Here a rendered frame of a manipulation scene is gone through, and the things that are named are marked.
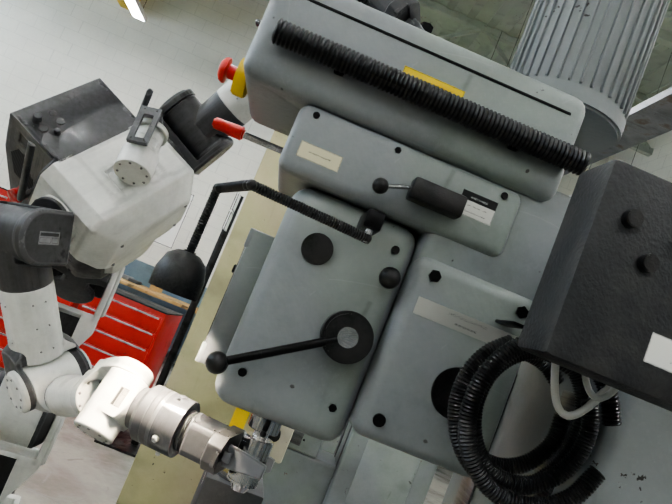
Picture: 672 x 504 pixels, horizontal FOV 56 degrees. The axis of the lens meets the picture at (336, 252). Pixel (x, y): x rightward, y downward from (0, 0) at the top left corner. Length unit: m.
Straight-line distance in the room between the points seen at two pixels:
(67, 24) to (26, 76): 1.03
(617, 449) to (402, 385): 0.27
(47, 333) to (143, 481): 1.66
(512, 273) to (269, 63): 0.44
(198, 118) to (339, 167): 0.57
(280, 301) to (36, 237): 0.46
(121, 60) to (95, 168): 9.65
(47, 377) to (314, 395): 0.55
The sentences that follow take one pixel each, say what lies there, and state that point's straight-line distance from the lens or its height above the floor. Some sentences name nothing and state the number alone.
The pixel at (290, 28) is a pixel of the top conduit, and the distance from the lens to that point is 0.87.
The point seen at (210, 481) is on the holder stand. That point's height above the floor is 1.10.
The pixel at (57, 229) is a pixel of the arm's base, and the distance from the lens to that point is 1.18.
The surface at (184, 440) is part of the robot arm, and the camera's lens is 0.97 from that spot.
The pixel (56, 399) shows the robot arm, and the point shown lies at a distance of 1.19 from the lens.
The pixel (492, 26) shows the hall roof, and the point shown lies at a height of 6.18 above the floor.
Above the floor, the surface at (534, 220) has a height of 1.70.
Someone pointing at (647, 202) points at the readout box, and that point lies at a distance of 0.70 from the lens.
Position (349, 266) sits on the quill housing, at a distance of 0.87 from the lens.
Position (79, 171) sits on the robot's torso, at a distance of 1.24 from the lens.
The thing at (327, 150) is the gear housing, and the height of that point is 1.68.
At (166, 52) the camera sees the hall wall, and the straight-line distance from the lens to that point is 10.81.
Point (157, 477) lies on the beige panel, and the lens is 2.82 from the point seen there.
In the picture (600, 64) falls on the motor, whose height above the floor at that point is 1.96.
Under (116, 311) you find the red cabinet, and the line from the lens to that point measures 5.62.
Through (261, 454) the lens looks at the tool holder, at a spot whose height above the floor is 1.25.
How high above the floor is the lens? 1.47
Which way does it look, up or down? 6 degrees up
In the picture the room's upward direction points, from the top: 22 degrees clockwise
